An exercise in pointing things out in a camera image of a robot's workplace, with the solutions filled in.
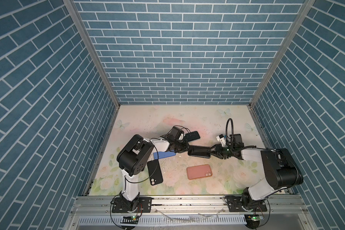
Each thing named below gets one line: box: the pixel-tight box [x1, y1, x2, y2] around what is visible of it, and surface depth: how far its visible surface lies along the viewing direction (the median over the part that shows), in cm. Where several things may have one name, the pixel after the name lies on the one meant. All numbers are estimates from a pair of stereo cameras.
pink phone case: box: [186, 163, 213, 181], surface depth 88 cm
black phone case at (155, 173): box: [147, 159, 164, 186], surface depth 86 cm
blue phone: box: [152, 149, 176, 160], surface depth 93 cm
